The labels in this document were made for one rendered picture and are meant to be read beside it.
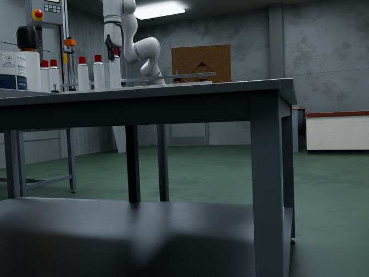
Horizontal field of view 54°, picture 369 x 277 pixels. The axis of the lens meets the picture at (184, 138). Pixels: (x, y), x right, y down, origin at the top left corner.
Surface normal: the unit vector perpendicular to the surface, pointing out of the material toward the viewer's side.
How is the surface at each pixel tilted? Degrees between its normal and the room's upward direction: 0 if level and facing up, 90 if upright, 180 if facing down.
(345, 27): 90
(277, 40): 90
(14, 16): 90
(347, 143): 90
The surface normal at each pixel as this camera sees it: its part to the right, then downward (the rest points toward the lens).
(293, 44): -0.40, 0.07
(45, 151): 0.91, -0.01
